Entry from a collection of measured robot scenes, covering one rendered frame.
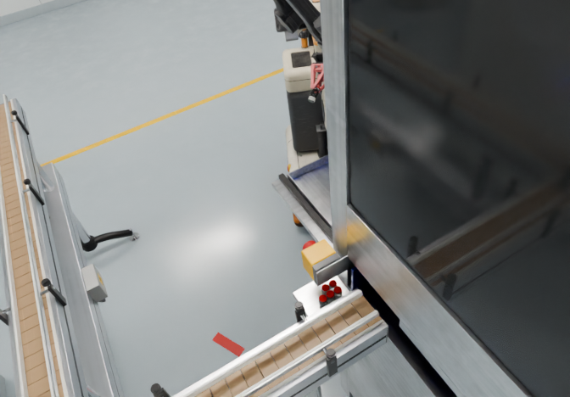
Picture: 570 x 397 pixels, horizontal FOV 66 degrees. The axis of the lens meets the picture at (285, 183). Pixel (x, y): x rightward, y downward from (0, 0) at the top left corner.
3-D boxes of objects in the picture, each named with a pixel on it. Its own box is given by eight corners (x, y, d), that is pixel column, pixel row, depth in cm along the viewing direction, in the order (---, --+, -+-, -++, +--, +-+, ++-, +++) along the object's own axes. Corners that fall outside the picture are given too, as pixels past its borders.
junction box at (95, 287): (108, 297, 174) (99, 284, 168) (96, 303, 173) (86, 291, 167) (102, 275, 182) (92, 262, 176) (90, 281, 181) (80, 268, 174)
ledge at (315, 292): (362, 311, 115) (362, 308, 113) (321, 338, 111) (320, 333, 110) (332, 273, 124) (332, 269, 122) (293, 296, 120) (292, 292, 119)
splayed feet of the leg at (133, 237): (142, 239, 253) (132, 224, 243) (53, 282, 239) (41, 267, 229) (137, 231, 258) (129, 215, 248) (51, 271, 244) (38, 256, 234)
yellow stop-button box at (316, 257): (341, 273, 112) (340, 257, 107) (317, 287, 110) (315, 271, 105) (325, 253, 117) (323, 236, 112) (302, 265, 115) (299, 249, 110)
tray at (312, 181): (416, 210, 133) (418, 203, 131) (345, 249, 126) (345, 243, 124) (351, 150, 155) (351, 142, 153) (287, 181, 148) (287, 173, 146)
